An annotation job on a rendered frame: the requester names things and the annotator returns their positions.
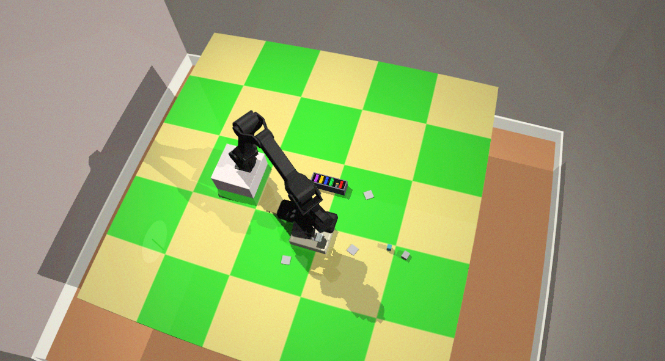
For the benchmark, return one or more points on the beige open tray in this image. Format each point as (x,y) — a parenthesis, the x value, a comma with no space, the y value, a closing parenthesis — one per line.
(311,244)

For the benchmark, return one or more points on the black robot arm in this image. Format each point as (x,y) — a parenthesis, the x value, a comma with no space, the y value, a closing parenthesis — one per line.
(299,188)

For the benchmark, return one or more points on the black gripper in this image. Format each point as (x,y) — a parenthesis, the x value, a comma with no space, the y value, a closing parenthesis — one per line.
(287,211)

